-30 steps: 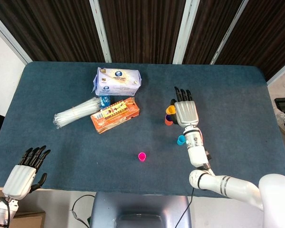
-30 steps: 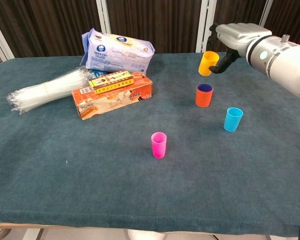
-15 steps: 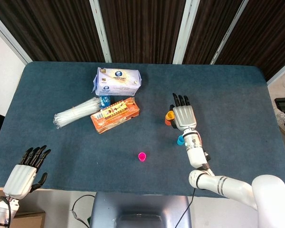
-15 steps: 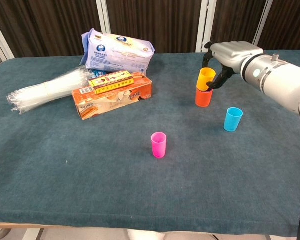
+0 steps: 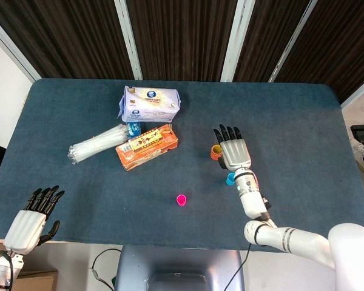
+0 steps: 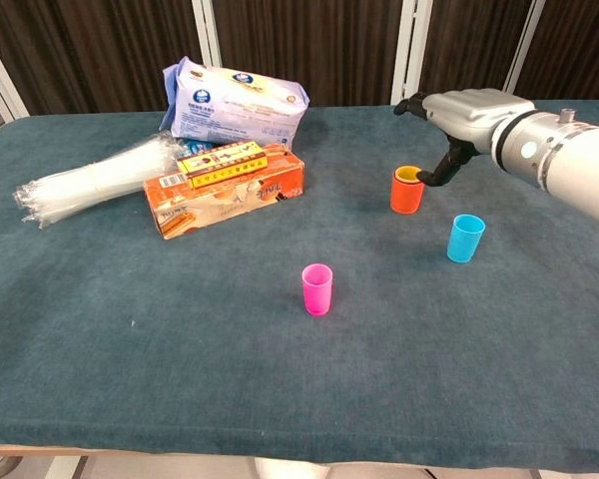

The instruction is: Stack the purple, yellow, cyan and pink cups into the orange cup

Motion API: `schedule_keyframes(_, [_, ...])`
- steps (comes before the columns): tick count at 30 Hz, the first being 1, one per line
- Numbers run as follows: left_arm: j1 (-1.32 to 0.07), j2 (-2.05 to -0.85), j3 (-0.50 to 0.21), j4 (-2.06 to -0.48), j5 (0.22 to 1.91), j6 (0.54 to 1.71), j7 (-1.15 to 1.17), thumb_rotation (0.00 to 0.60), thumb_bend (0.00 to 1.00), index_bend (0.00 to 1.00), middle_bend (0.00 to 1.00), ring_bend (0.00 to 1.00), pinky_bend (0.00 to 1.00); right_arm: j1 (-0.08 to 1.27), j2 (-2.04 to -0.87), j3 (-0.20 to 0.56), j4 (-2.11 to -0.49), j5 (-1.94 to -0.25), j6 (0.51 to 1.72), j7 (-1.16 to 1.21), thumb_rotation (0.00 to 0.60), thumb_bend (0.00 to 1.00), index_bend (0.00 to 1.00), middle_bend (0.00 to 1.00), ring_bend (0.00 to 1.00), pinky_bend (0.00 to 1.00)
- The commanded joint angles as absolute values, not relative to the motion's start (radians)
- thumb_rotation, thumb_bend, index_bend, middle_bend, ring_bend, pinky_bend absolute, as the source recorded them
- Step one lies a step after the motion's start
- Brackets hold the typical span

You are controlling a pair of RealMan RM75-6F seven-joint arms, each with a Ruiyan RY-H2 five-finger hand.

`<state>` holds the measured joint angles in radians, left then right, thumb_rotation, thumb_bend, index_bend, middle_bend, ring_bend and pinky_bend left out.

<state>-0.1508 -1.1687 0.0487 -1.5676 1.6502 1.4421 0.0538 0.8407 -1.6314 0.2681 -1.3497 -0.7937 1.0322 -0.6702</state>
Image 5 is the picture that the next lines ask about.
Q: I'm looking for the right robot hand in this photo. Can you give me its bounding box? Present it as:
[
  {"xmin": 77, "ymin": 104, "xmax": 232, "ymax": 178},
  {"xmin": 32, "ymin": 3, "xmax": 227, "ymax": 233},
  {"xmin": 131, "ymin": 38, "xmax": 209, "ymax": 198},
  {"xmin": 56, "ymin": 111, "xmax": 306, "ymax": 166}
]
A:
[{"xmin": 212, "ymin": 124, "xmax": 252, "ymax": 171}]

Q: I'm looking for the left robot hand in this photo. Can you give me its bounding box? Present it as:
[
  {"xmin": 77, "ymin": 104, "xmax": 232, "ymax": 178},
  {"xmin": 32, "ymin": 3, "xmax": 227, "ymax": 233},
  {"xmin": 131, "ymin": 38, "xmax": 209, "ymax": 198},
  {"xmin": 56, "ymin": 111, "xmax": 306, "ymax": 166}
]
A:
[{"xmin": 3, "ymin": 185, "xmax": 66, "ymax": 255}]

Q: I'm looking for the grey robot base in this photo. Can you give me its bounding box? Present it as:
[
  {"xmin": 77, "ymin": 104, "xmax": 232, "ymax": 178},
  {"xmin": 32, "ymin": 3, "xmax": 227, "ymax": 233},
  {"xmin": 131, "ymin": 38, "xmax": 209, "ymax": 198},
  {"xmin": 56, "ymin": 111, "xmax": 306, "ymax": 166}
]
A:
[{"xmin": 113, "ymin": 244, "xmax": 246, "ymax": 291}]

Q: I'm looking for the orange plastic cup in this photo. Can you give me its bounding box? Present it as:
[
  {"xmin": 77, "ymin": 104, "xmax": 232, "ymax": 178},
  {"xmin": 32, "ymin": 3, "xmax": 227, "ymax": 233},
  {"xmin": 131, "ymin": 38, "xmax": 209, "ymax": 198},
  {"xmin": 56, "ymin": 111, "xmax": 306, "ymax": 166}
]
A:
[{"xmin": 210, "ymin": 144, "xmax": 224, "ymax": 161}]

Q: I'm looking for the brown cardboard box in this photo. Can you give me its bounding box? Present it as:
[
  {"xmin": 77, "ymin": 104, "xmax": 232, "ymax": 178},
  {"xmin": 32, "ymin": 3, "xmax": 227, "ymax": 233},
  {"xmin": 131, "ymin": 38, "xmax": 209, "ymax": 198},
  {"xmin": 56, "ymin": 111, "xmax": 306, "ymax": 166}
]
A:
[{"xmin": 0, "ymin": 242, "xmax": 59, "ymax": 291}]

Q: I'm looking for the teal table cloth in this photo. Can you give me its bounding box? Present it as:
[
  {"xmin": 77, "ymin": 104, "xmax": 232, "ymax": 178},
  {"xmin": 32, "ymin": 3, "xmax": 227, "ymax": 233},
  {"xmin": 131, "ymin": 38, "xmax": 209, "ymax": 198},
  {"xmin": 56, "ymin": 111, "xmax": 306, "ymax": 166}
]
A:
[{"xmin": 0, "ymin": 78, "xmax": 364, "ymax": 254}]

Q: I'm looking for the orange cardboard box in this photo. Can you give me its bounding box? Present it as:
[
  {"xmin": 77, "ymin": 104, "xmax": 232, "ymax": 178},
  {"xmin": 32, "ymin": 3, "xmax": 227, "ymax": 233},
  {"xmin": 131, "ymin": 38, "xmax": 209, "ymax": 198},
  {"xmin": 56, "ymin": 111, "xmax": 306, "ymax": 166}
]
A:
[{"xmin": 115, "ymin": 124, "xmax": 180, "ymax": 172}]

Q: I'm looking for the small yellow box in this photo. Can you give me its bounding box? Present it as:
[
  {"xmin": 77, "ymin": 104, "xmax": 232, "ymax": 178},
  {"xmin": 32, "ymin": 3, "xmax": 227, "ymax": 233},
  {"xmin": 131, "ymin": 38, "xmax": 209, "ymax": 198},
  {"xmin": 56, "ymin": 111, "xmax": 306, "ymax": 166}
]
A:
[{"xmin": 129, "ymin": 129, "xmax": 164, "ymax": 152}]

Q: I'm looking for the white wet wipes pack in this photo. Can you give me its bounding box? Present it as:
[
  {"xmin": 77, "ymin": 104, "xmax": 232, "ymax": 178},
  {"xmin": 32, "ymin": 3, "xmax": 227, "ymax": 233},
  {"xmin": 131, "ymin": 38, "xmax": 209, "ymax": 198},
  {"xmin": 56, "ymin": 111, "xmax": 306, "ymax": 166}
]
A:
[{"xmin": 117, "ymin": 85, "xmax": 182, "ymax": 123}]

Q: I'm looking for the small blue packet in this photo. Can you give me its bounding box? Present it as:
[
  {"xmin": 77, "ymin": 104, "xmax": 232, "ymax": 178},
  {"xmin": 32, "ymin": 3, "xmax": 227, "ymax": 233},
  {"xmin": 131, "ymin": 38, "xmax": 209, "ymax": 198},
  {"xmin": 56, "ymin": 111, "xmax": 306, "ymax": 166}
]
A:
[{"xmin": 126, "ymin": 121, "xmax": 142, "ymax": 140}]

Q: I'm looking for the clear plastic straws bundle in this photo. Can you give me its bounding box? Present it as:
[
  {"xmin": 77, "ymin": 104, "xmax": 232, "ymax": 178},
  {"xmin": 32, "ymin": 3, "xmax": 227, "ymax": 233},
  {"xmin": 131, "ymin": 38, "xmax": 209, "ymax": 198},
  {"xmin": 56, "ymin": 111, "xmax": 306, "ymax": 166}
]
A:
[{"xmin": 67, "ymin": 123, "xmax": 131, "ymax": 166}]

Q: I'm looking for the dark brown screen panel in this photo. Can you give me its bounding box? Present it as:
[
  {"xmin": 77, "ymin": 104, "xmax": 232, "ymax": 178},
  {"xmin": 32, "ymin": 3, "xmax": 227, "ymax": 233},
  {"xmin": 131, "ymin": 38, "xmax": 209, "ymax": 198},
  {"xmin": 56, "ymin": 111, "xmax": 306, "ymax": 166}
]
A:
[
  {"xmin": 274, "ymin": 0, "xmax": 364, "ymax": 104},
  {"xmin": 0, "ymin": 0, "xmax": 136, "ymax": 80},
  {"xmin": 232, "ymin": 0, "xmax": 311, "ymax": 82},
  {"xmin": 124, "ymin": 0, "xmax": 240, "ymax": 82}
]

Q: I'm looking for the black cable with connector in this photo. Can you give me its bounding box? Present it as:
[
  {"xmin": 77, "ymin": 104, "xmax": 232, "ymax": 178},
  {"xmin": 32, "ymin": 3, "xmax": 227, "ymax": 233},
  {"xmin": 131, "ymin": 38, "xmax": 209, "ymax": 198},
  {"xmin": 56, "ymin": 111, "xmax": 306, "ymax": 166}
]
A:
[{"xmin": 90, "ymin": 248, "xmax": 123, "ymax": 286}]

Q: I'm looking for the white screen frame post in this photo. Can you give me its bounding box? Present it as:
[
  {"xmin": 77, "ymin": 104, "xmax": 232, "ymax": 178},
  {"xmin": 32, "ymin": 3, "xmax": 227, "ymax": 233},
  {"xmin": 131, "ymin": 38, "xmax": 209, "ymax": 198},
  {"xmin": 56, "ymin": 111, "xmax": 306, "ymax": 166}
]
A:
[
  {"xmin": 0, "ymin": 10, "xmax": 42, "ymax": 82},
  {"xmin": 340, "ymin": 72, "xmax": 364, "ymax": 109},
  {"xmin": 113, "ymin": 0, "xmax": 144, "ymax": 81},
  {"xmin": 268, "ymin": 0, "xmax": 319, "ymax": 83},
  {"xmin": 220, "ymin": 0, "xmax": 256, "ymax": 82}
]

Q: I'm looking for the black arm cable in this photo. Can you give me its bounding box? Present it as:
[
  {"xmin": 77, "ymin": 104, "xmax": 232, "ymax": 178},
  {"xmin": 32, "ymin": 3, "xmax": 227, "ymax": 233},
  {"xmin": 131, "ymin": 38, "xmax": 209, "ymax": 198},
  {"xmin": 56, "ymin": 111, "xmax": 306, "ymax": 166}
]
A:
[{"xmin": 223, "ymin": 242, "xmax": 253, "ymax": 291}]

